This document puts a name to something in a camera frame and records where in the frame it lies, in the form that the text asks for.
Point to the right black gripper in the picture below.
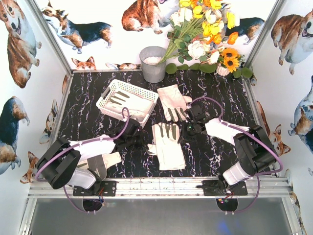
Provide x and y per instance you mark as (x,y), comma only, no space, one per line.
(185,132)

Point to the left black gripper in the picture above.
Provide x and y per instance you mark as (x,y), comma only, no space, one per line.
(136,139)

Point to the grey-palm glove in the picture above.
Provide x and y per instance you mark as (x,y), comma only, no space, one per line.
(95,164)
(166,147)
(138,107)

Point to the white glove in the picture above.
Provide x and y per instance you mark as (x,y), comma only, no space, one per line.
(111,159)
(173,102)

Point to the white perforated storage basket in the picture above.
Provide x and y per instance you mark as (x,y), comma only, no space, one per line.
(117,85)

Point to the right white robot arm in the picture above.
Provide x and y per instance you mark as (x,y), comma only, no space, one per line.
(252,146)

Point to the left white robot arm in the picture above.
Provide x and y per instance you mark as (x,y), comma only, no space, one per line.
(59,163)

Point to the grey metal bucket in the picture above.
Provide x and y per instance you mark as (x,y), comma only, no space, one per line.
(153,67)

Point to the sunflower pot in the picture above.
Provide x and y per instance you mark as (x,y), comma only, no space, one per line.
(229,61)

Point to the artificial flower bouquet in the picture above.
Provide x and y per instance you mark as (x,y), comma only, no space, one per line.
(198,29)

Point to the aluminium front rail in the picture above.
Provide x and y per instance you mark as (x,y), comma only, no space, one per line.
(164,188)

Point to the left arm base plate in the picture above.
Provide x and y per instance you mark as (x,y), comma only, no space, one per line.
(103,188)

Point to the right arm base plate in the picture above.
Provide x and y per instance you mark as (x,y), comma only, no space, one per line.
(221,188)

